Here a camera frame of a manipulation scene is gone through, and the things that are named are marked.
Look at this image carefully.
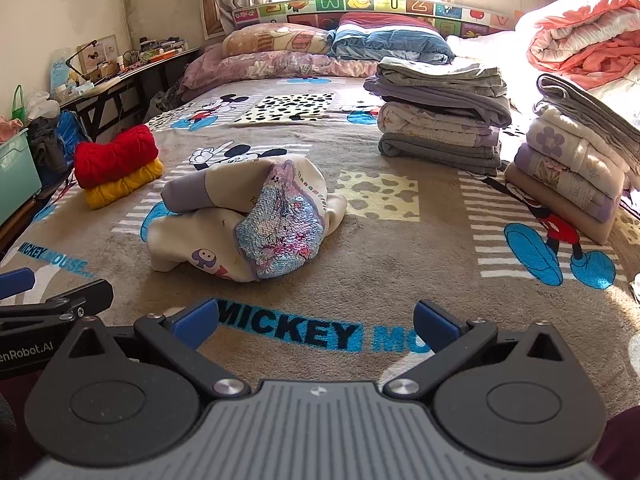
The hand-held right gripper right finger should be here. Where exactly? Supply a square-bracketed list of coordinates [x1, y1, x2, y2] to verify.
[382, 300, 576, 402]

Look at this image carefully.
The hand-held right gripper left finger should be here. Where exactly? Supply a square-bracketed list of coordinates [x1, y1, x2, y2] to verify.
[64, 298, 252, 402]

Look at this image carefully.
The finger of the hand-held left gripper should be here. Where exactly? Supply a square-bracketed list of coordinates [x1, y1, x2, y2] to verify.
[0, 279, 115, 333]
[0, 268, 36, 302]

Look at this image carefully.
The cream and lilac sequin sweatshirt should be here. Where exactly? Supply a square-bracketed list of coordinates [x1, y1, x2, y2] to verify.
[146, 155, 348, 282]

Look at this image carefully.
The dark clothes pile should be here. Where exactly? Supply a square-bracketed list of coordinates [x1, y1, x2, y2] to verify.
[27, 116, 68, 177]

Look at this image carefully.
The stack of grey folded clothes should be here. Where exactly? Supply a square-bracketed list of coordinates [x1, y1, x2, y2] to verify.
[363, 76, 513, 128]

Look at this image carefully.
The green storage bin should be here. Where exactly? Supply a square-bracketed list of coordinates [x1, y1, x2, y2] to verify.
[0, 127, 43, 226]

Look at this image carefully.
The yellow knit sweater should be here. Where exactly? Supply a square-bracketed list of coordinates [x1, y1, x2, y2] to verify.
[82, 157, 165, 211]

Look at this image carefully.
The red knit sweater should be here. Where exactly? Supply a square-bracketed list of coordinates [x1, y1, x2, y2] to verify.
[74, 125, 160, 190]

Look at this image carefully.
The pink cloth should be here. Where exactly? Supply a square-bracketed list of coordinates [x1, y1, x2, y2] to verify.
[0, 115, 22, 143]

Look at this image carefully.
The blue bag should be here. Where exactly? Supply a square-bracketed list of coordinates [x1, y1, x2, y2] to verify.
[57, 110, 93, 161]

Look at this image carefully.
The dark grey folded garment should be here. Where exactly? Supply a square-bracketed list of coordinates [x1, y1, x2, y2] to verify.
[377, 132, 503, 177]

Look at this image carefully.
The green net bag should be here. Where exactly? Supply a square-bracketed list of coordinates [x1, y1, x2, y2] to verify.
[11, 85, 27, 128]

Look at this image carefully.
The white plastic bag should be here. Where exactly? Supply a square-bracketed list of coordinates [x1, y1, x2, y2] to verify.
[25, 91, 61, 122]

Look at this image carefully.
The lilac floral folded garment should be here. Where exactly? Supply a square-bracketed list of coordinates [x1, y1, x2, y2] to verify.
[514, 142, 622, 223]

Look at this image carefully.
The white floral folded garment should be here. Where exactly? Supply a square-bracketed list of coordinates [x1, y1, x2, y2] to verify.
[376, 101, 502, 150]

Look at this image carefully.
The person's maroon clothing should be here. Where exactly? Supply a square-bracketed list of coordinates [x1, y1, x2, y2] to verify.
[0, 375, 640, 480]

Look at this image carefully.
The pale blue box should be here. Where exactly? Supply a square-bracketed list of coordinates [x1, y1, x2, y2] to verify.
[50, 49, 76, 92]

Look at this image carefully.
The picture card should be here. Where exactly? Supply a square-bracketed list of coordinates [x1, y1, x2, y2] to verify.
[91, 35, 121, 75]

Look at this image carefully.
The row of desk clutter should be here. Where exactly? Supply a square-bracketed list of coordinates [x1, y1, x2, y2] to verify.
[120, 35, 187, 67]

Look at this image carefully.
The grey striped folded garment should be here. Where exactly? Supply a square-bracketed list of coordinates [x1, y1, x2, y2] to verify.
[534, 73, 640, 191]

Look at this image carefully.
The pink floral pillow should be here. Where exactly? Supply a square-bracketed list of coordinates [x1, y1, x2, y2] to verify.
[179, 42, 381, 95]

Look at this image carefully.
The yellow cartoon pillow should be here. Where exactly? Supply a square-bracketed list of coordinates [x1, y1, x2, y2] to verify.
[221, 24, 335, 58]

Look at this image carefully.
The orange and white quilt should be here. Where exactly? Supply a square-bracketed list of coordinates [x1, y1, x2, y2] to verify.
[515, 0, 640, 111]

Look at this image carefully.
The alphabet foam mat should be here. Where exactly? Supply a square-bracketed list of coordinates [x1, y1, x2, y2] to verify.
[232, 0, 523, 41]

